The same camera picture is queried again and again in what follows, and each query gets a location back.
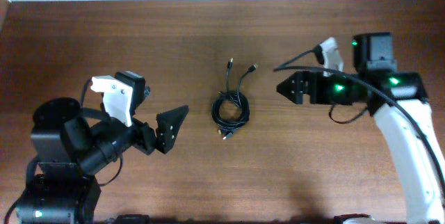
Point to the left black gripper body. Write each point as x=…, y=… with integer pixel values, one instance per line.
x=142, y=141

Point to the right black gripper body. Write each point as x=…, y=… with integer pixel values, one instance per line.
x=336, y=90

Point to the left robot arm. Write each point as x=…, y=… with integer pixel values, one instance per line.
x=73, y=144

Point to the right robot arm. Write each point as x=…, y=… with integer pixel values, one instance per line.
x=398, y=103

